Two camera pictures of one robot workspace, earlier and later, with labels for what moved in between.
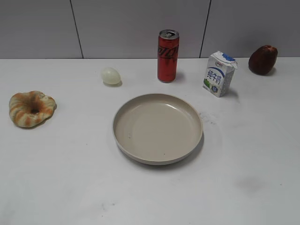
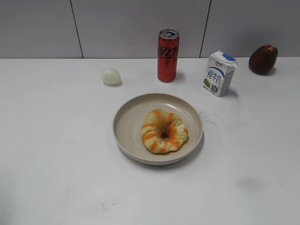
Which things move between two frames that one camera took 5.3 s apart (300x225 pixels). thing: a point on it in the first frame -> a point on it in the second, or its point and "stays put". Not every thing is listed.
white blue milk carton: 219,73 stays put
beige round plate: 158,129 stays put
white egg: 110,76 stays put
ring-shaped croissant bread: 30,108 -> 162,131
